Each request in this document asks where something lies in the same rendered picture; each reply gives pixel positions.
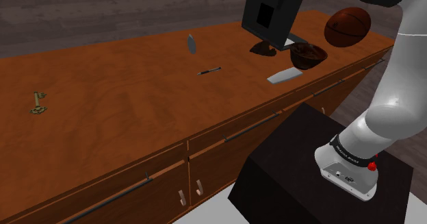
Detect brown basketball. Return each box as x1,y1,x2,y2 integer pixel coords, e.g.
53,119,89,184
324,6,372,49

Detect brown wooden sideboard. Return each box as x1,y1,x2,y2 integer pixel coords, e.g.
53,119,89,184
0,9,396,224

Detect grey flat remote control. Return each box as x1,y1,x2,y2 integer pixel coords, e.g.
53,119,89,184
266,66,304,85

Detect black robot stand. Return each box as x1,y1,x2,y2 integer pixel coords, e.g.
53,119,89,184
227,101,415,224

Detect dark brown bowl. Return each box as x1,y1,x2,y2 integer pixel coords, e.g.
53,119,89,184
289,42,328,71

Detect black computer monitor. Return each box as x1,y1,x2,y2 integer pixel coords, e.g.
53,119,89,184
241,0,309,52

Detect grey pointed oval object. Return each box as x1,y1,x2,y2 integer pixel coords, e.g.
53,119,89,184
187,34,197,55

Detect brass key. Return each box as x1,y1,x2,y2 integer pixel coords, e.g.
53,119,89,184
29,91,48,115

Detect dark brown rounded object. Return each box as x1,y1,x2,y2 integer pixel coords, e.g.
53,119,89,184
249,41,278,57

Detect black pen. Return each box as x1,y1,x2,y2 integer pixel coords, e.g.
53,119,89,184
196,66,222,76

